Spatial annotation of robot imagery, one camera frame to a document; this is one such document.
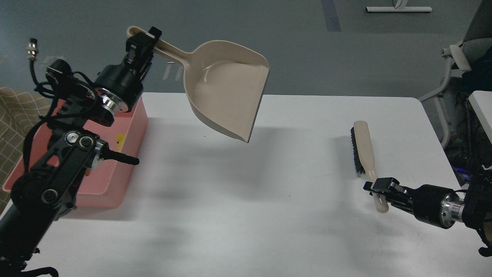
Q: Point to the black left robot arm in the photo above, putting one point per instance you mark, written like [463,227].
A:
[58,152]

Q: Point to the pink plastic bin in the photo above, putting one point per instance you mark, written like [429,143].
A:
[105,186]

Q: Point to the beige checkered fabric seat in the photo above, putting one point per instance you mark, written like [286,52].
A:
[19,111]

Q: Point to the yellow garbage piece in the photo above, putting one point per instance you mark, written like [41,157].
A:
[120,137]

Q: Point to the seated person teal sweater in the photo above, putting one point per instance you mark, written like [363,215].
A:
[478,79]

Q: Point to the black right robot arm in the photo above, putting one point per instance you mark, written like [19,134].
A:
[476,214]

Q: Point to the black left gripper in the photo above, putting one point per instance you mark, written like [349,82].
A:
[125,79]

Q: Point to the white bar floor fixture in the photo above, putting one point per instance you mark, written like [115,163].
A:
[399,6]

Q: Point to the beige plastic dustpan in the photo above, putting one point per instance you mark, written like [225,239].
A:
[224,83]

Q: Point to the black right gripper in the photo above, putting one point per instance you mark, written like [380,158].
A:
[436,206]

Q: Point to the grey white office chair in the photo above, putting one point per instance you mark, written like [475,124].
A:
[461,57]

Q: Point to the beige hand brush black bristles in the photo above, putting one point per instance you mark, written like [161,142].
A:
[364,159]

